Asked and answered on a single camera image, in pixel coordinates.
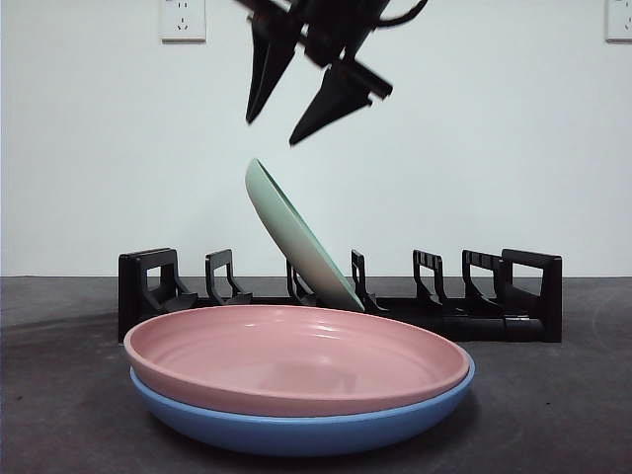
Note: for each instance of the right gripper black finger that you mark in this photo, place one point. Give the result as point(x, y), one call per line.
point(331, 103)
point(269, 69)

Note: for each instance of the green plate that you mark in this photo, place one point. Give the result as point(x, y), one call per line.
point(291, 232)

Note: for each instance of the pink plate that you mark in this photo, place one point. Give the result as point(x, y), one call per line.
point(247, 355)

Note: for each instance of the blue plate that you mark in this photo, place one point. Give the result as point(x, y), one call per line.
point(296, 434)

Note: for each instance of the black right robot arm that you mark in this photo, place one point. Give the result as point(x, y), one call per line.
point(340, 20)

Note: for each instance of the black plate rack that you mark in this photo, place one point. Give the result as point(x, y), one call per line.
point(548, 296)

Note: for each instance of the white wall socket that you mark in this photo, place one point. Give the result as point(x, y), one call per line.
point(619, 20)
point(182, 20)

